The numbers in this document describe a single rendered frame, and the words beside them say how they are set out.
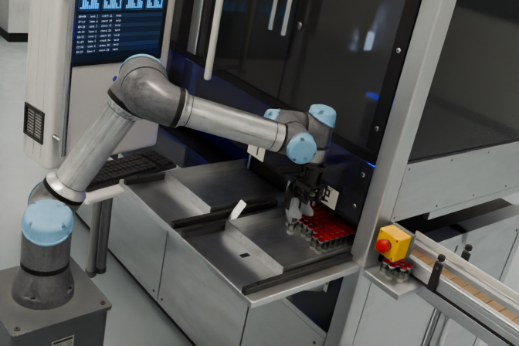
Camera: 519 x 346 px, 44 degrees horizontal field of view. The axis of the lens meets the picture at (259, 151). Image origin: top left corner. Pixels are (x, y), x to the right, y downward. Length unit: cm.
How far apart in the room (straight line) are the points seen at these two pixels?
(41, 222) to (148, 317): 144
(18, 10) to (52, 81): 443
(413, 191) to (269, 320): 71
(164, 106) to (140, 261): 156
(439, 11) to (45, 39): 122
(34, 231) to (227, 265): 51
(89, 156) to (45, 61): 61
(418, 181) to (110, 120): 87
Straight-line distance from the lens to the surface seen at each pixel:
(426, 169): 188
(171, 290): 275
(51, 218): 159
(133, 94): 148
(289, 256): 183
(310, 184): 177
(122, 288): 309
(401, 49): 170
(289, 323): 217
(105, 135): 162
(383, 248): 176
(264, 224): 196
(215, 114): 149
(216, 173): 222
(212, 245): 181
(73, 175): 167
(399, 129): 170
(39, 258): 161
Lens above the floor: 182
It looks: 22 degrees down
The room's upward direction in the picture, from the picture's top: 12 degrees clockwise
